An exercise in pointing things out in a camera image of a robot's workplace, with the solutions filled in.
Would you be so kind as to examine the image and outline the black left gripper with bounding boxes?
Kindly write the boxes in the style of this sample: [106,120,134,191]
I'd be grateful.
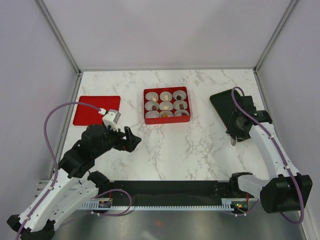
[93,122,142,158]

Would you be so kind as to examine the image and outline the metal tweezers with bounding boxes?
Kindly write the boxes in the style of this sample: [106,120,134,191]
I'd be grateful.
[230,138,237,146]

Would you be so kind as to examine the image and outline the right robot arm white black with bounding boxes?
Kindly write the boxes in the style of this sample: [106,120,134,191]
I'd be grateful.
[226,90,313,214]

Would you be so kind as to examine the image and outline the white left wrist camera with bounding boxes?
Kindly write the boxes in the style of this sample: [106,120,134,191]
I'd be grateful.
[98,108,121,132]

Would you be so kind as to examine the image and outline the dark green tray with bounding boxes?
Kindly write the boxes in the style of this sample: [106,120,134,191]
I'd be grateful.
[209,89,251,142]

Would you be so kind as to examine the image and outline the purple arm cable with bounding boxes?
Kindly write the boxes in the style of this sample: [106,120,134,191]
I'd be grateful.
[14,102,106,240]
[231,86,307,224]

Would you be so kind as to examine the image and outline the red box lid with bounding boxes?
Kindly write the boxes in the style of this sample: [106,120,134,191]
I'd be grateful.
[73,95,121,127]

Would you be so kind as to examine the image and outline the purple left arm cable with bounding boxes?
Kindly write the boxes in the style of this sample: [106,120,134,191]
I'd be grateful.
[14,102,106,240]

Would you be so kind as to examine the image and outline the white slotted cable duct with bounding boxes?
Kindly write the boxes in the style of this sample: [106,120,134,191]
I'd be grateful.
[78,198,246,211]

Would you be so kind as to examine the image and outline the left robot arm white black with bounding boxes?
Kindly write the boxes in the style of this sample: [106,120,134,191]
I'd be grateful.
[7,124,142,240]

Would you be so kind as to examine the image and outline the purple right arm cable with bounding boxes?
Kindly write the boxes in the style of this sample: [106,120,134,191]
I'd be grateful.
[231,86,307,224]

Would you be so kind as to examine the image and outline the red chocolate box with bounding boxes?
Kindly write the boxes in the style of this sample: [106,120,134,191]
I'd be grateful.
[143,86,192,125]

